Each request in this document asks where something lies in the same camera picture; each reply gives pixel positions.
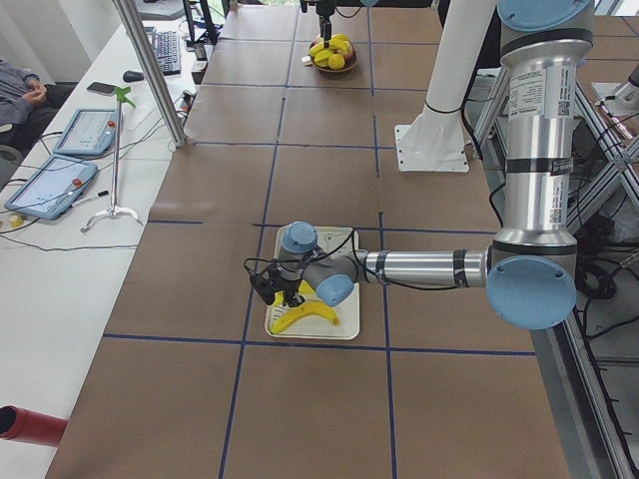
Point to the yellow lemon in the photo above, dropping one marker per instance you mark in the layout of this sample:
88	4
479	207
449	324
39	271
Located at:
336	62

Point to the yellow starfruit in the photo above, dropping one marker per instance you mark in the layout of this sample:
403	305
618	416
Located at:
321	59

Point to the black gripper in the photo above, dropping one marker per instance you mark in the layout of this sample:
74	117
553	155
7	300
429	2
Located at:
326	23
290	286

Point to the blue teach pendant far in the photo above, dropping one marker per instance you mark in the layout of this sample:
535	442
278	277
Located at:
89	133

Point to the black computer mouse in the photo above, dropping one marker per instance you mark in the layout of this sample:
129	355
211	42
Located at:
133	76

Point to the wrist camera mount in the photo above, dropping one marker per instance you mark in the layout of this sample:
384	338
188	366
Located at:
264	278

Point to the white bear tray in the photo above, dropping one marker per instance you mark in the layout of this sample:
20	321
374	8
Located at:
315	327

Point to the black smartphone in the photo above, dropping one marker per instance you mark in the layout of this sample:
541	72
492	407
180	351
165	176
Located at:
100	88

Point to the black keyboard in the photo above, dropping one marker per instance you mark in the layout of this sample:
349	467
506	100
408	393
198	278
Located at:
167	50

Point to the brown wicker basket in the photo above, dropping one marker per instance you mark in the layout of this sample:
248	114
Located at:
348	65

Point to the yellow banana long curved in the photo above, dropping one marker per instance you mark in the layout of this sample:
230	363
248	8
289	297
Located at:
339	42

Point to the yellow banana moved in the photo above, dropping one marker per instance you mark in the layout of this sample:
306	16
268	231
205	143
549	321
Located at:
295	314
304	290

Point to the blue teach pendant near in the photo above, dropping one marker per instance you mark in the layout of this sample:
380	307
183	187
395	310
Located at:
53	188

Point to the seated person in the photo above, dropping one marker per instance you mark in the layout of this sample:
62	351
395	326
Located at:
28	105

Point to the aluminium frame post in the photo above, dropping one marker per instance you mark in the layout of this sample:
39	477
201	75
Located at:
134	27

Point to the red cylinder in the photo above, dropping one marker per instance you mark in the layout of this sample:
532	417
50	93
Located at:
27	426

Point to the blue teach pendant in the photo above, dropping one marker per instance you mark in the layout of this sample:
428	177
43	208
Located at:
89	133
53	188

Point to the pink apple near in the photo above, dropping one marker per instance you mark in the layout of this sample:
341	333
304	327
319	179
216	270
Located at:
349	50

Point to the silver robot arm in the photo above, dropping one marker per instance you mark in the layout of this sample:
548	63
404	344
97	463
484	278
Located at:
354	4
527	271

